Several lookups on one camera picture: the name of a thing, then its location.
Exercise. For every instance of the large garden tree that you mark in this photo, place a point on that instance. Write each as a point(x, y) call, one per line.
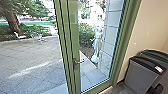
point(11, 18)

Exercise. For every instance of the grey indoor trash bin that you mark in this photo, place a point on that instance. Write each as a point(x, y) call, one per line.
point(141, 78)

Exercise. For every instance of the white garden bench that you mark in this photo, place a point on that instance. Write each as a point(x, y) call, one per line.
point(19, 35)

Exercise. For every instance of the green garden bush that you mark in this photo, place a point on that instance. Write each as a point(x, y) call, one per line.
point(86, 33)

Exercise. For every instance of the white garden statue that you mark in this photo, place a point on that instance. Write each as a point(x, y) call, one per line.
point(96, 43)

